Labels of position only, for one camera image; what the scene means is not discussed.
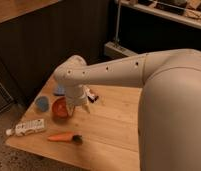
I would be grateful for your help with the metal shelf rack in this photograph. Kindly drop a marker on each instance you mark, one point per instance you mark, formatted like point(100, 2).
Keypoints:
point(153, 25)

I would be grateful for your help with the blue sponge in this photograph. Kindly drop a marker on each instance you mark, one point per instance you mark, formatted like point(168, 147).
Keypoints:
point(59, 90)

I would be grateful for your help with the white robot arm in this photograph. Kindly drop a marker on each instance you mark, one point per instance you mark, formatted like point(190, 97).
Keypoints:
point(169, 112)

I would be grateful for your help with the orange toy carrot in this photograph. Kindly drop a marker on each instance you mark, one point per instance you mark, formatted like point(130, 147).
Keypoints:
point(66, 137)

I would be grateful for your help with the white toothpaste tube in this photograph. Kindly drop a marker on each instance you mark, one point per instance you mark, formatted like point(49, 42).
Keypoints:
point(26, 128)

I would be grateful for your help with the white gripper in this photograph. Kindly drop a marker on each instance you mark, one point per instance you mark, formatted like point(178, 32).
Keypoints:
point(76, 96)

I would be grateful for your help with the red ceramic bowl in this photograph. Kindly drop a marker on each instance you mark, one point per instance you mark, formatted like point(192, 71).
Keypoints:
point(59, 108)

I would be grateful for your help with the white red black packet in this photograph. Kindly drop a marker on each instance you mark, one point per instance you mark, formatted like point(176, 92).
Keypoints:
point(91, 95)

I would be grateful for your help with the dark wooden cabinet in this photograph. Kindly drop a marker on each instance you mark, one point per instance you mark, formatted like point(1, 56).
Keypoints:
point(32, 45)

